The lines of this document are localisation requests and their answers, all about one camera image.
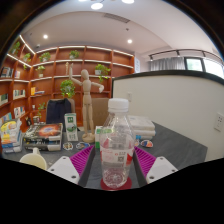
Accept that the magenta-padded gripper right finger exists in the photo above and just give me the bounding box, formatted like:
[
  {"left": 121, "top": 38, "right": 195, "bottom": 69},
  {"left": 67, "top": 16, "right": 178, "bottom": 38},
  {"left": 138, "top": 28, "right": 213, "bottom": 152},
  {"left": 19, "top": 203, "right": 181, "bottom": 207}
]
[{"left": 133, "top": 145, "right": 179, "bottom": 188}]

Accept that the green white box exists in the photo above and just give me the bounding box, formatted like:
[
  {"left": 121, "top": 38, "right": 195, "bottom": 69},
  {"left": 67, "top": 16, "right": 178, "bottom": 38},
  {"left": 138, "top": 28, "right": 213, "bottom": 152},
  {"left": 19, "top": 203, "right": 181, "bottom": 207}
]
[{"left": 94, "top": 125, "right": 105, "bottom": 149}]

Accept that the wooden shelf unit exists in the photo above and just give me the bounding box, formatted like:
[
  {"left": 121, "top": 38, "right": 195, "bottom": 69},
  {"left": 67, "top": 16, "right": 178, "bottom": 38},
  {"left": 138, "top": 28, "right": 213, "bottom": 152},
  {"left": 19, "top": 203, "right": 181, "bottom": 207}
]
[{"left": 0, "top": 34, "right": 136, "bottom": 134}]

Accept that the ceiling air vent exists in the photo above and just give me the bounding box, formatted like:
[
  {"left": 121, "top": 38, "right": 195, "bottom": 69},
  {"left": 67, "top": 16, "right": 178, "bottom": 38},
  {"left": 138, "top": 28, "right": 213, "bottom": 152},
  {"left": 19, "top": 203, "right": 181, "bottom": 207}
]
[{"left": 103, "top": 12, "right": 131, "bottom": 24}]

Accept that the small green white carton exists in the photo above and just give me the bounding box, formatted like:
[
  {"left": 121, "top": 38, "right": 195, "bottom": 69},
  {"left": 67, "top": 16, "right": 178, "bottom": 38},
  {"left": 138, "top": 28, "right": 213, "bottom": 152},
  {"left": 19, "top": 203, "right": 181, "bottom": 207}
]
[{"left": 63, "top": 112, "right": 79, "bottom": 143}]

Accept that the stack of white books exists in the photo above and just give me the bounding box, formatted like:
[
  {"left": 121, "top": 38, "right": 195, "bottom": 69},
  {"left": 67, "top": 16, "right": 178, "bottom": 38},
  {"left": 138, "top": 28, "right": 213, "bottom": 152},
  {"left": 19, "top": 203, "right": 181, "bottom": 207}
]
[{"left": 128, "top": 114, "right": 157, "bottom": 140}]

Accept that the window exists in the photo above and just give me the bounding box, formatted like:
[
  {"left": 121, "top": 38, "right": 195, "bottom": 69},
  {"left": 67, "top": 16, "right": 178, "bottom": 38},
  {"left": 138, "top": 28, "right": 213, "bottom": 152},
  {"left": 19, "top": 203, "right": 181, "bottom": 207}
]
[{"left": 184, "top": 56, "right": 224, "bottom": 79}]

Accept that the dark upholstered chair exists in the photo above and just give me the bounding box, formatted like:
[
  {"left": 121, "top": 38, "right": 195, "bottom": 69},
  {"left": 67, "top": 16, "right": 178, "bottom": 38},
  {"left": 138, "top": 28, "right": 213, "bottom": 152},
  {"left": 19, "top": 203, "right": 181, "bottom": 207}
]
[{"left": 45, "top": 98, "right": 73, "bottom": 126}]

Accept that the grey curtain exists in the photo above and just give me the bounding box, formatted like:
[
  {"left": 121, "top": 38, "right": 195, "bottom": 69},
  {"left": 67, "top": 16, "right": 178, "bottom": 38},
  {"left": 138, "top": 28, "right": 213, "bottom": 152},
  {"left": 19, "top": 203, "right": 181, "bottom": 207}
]
[{"left": 149, "top": 56, "right": 186, "bottom": 72}]

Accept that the tan chair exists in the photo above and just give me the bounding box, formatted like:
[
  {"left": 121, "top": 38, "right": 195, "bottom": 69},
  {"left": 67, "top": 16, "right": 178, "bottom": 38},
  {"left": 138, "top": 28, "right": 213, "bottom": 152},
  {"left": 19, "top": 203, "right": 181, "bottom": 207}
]
[{"left": 90, "top": 97, "right": 111, "bottom": 128}]

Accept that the stack of colourful books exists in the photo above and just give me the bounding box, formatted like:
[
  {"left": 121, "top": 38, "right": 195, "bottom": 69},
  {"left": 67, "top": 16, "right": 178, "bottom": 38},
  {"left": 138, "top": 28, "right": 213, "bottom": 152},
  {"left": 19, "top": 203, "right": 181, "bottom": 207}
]
[{"left": 0, "top": 118, "right": 24, "bottom": 154}]

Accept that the white wall socket plate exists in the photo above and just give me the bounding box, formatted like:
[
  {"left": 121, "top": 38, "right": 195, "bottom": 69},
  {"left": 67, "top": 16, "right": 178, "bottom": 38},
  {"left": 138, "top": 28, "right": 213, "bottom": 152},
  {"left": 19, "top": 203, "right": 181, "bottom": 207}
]
[{"left": 213, "top": 112, "right": 224, "bottom": 133}]

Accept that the black ceiling track rail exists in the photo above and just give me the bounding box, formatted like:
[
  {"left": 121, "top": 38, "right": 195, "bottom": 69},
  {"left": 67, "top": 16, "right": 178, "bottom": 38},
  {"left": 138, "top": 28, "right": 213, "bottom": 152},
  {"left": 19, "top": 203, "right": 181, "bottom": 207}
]
[{"left": 148, "top": 49, "right": 223, "bottom": 63}]

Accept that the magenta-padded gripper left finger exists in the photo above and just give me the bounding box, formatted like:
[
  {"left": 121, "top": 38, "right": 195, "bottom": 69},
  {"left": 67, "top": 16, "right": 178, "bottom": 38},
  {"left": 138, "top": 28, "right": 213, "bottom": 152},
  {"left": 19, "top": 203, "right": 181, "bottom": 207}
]
[{"left": 46, "top": 144, "right": 98, "bottom": 188}]

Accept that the wooden artist mannequin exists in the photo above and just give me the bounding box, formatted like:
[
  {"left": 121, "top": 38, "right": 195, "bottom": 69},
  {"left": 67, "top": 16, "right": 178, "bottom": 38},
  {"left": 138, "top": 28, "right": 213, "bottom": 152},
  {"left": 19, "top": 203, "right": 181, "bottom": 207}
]
[{"left": 68, "top": 63, "right": 105, "bottom": 144}]

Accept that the clear plastic water bottle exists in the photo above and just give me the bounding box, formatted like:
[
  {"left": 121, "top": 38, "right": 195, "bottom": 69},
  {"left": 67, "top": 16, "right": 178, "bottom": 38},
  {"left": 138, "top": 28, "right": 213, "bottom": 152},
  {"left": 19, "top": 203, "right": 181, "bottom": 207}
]
[{"left": 99, "top": 97, "right": 136, "bottom": 190}]

